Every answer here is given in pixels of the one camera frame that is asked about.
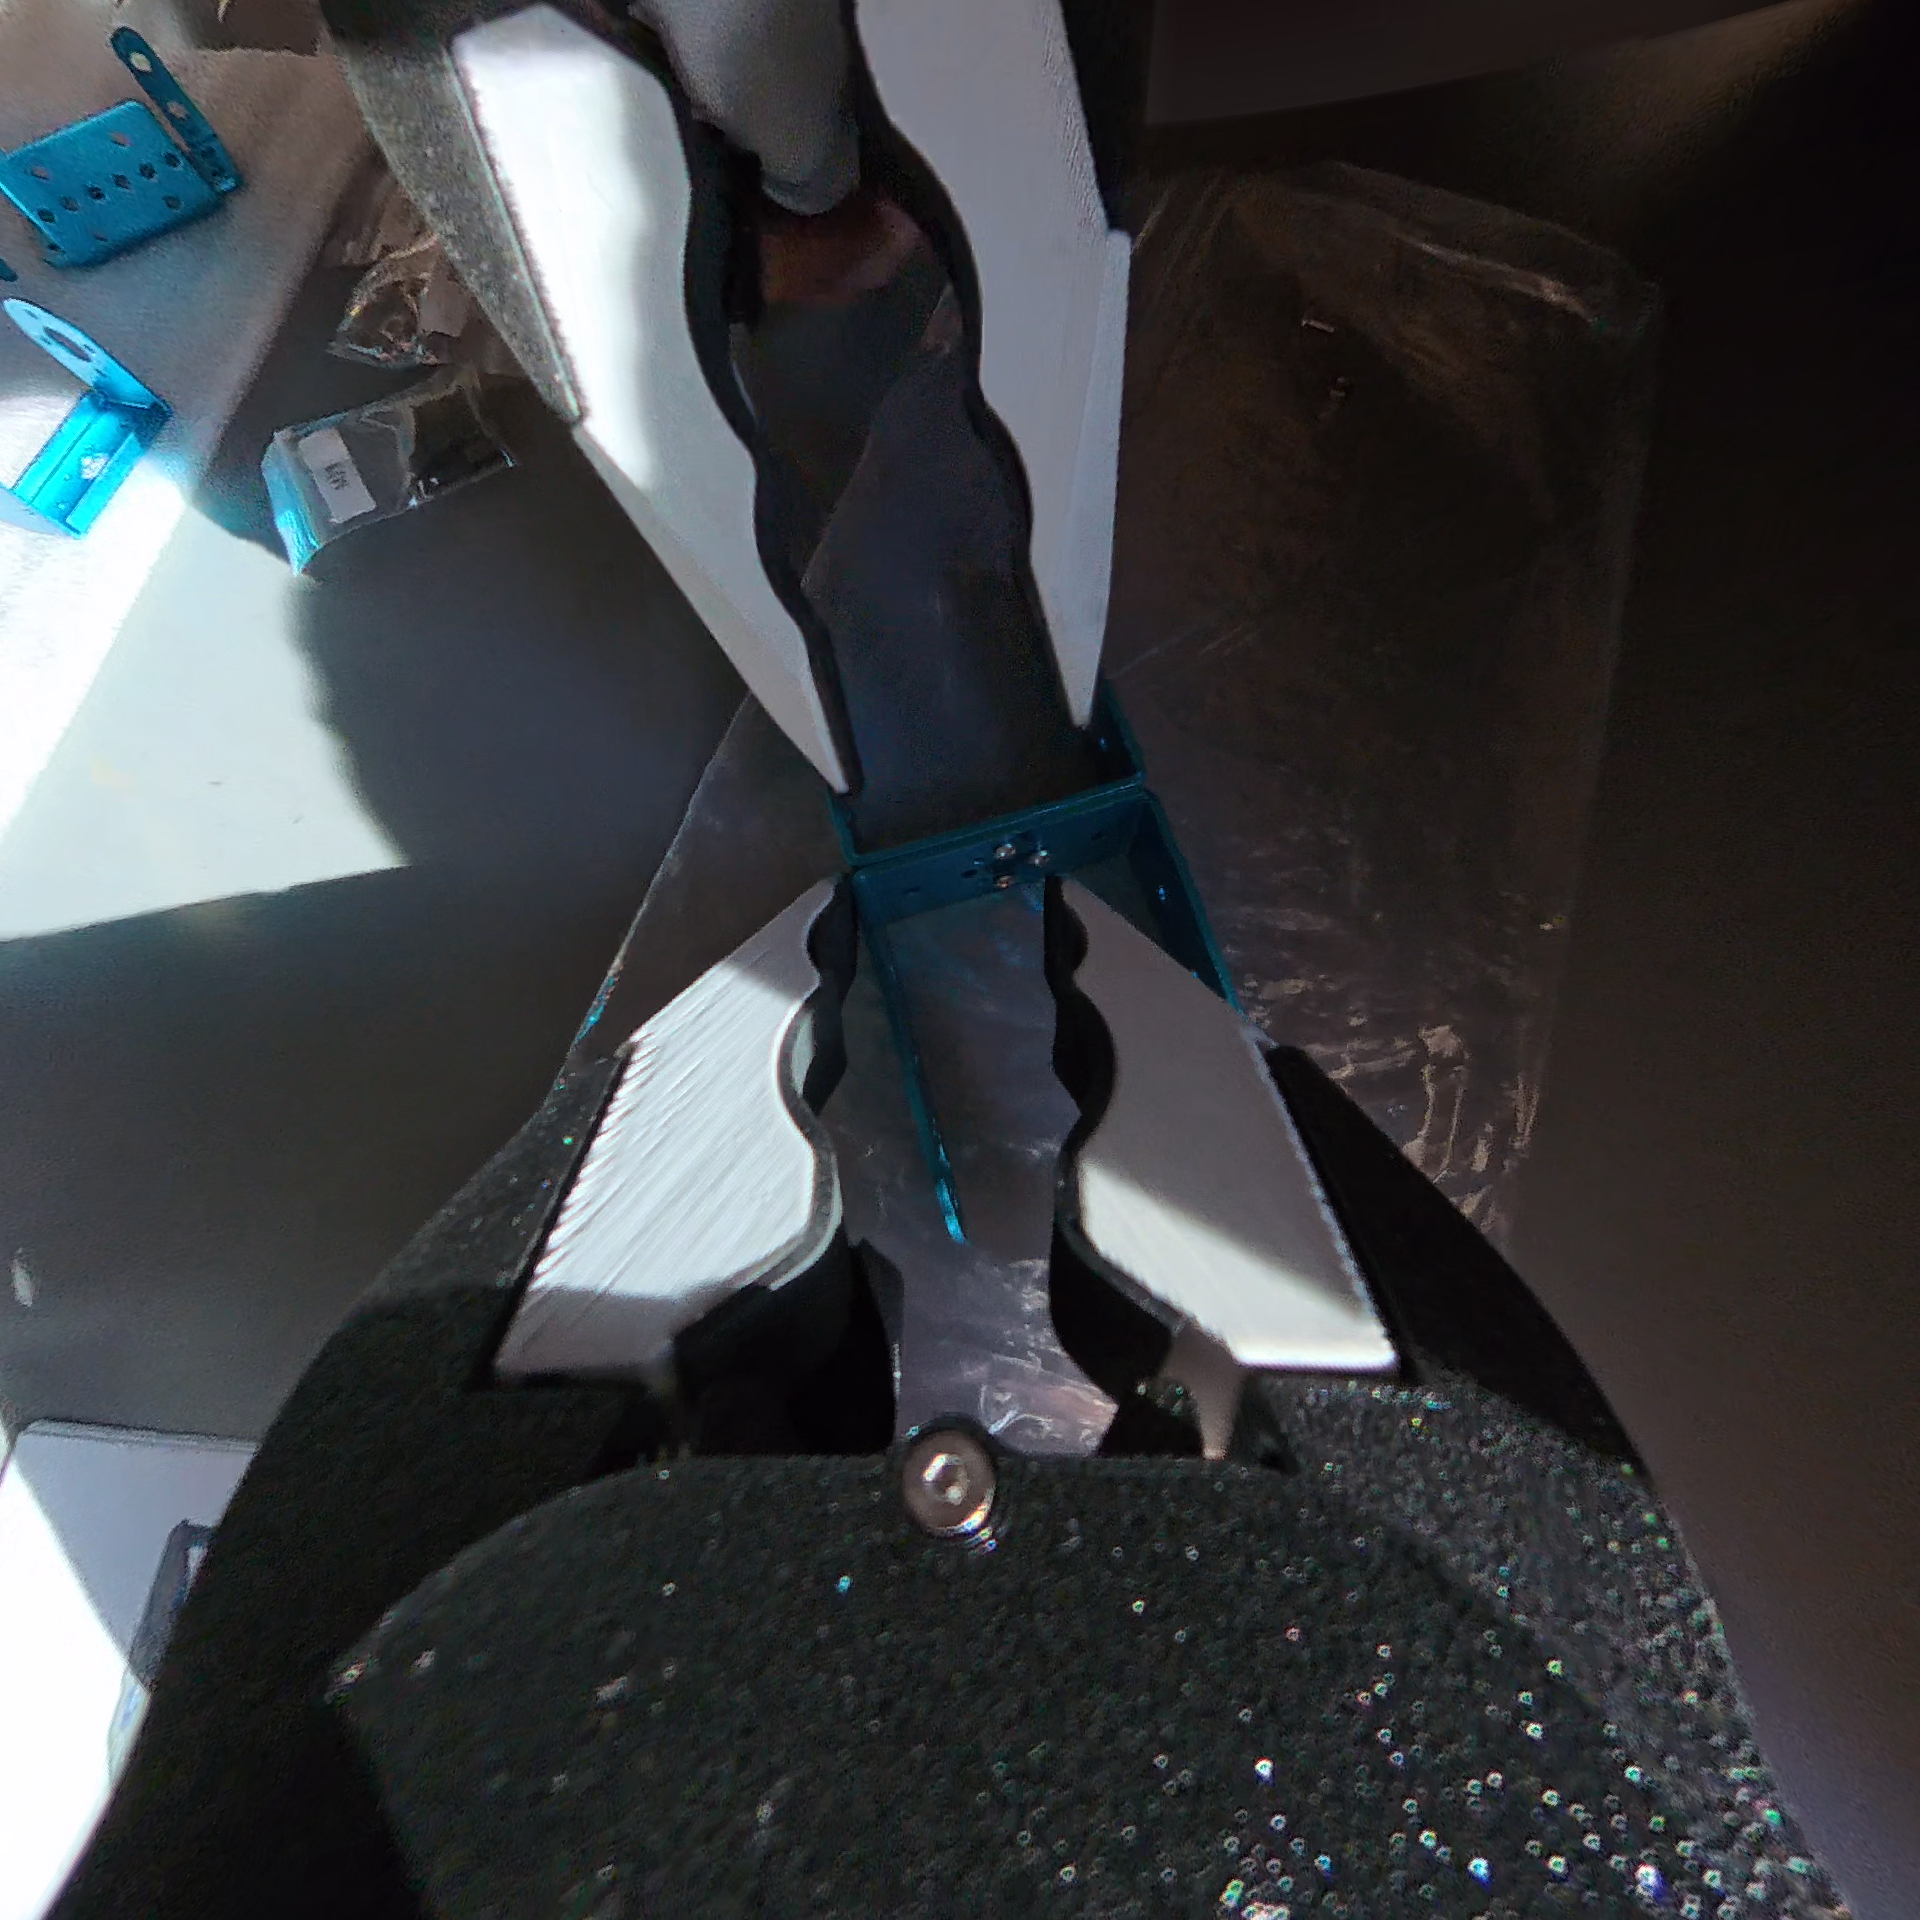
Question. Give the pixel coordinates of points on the printed instruction manual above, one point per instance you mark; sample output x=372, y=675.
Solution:
x=60, y=1681

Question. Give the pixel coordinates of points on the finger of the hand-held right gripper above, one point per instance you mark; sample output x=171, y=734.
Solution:
x=645, y=362
x=1036, y=299

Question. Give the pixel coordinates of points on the small clear parts bag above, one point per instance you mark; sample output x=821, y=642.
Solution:
x=405, y=286
x=374, y=481

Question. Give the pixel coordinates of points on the small blue metal bracket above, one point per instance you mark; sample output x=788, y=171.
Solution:
x=75, y=435

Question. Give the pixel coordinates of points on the clear plastic bag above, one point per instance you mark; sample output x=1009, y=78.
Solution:
x=1410, y=601

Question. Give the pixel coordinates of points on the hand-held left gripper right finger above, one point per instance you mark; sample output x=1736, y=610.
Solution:
x=1217, y=1187

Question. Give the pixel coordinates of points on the blue metal bracket assembly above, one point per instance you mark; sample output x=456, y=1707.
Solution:
x=1006, y=855

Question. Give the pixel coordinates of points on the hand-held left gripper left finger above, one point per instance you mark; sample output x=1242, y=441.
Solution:
x=691, y=1187

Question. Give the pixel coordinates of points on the blue perforated metal bracket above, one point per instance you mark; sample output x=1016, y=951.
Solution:
x=114, y=164

